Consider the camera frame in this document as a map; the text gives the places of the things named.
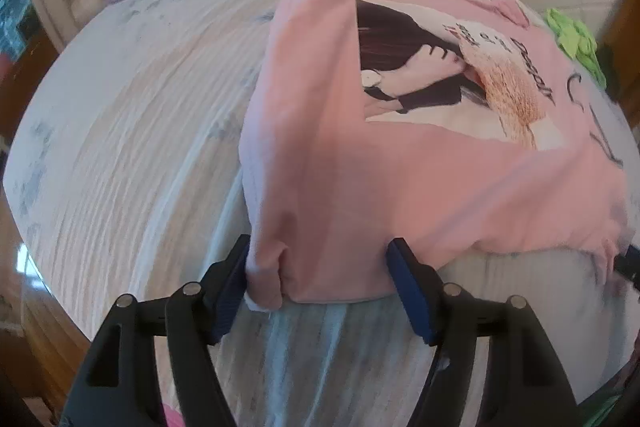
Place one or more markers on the wooden bed frame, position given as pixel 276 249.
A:
pixel 45 327

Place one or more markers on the pale striped bed sheet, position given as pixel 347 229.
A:
pixel 140 107

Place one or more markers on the green crumpled garment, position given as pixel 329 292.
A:
pixel 575 39

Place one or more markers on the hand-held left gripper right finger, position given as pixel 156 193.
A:
pixel 413 293

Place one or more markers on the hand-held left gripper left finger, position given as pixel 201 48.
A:
pixel 231 288

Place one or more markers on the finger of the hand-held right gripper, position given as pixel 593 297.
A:
pixel 629 265

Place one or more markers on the pink printed t-shirt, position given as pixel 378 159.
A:
pixel 400 177

